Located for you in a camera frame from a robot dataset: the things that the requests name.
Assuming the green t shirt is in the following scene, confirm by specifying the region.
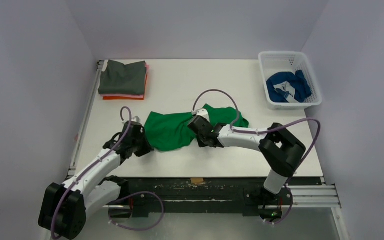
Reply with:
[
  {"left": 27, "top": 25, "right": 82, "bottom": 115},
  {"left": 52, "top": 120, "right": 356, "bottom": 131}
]
[{"left": 144, "top": 104, "right": 237, "bottom": 152}]

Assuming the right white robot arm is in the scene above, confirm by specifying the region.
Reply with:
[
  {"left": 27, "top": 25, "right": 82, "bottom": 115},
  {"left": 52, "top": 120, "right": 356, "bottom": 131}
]
[{"left": 187, "top": 115, "right": 306, "bottom": 204}]

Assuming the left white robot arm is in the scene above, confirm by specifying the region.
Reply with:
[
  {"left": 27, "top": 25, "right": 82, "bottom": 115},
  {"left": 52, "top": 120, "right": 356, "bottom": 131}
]
[{"left": 38, "top": 117, "right": 153, "bottom": 240}]

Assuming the brown tape piece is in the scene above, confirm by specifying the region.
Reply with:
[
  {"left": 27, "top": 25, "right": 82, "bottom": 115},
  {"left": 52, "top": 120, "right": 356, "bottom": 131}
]
[{"left": 190, "top": 177, "right": 205, "bottom": 185}]

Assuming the folded orange t shirt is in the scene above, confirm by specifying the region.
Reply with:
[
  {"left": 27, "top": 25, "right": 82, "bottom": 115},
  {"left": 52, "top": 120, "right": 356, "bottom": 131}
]
[{"left": 100, "top": 93, "right": 146, "bottom": 101}]

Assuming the folded grey t shirt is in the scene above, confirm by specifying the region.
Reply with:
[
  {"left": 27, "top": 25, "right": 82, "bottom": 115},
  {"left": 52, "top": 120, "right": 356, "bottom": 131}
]
[{"left": 98, "top": 59, "right": 147, "bottom": 96}]

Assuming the folded pink t shirt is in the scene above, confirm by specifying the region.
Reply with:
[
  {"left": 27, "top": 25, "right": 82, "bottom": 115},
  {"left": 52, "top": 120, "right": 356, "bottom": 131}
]
[{"left": 102, "top": 62, "right": 150, "bottom": 100}]

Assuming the blue white t shirt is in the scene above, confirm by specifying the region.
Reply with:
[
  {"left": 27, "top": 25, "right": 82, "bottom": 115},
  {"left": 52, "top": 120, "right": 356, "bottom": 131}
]
[{"left": 266, "top": 70, "right": 313, "bottom": 103}]

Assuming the white plastic basket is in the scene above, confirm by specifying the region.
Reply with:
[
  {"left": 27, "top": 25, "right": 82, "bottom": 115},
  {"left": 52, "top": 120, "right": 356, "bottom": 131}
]
[{"left": 258, "top": 51, "right": 322, "bottom": 110}]

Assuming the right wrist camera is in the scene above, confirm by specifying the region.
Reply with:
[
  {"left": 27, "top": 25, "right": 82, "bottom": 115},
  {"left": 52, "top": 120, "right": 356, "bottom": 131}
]
[{"left": 191, "top": 108, "right": 210, "bottom": 122}]

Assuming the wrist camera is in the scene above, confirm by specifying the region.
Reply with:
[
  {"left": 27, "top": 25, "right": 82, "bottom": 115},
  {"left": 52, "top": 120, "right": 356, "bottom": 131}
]
[
  {"left": 130, "top": 116, "right": 142, "bottom": 126},
  {"left": 191, "top": 108, "right": 210, "bottom": 122}
]

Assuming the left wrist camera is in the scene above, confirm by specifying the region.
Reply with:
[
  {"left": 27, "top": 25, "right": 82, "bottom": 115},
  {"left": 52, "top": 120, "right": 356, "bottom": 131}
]
[{"left": 130, "top": 116, "right": 142, "bottom": 126}]

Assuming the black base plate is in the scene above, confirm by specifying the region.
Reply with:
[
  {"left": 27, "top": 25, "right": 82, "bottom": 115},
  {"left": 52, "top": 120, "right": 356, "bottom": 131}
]
[{"left": 92, "top": 177, "right": 324, "bottom": 220}]

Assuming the aluminium rail frame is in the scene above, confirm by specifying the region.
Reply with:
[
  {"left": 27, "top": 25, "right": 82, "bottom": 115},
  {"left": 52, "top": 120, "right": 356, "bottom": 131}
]
[{"left": 70, "top": 59, "right": 348, "bottom": 240}]

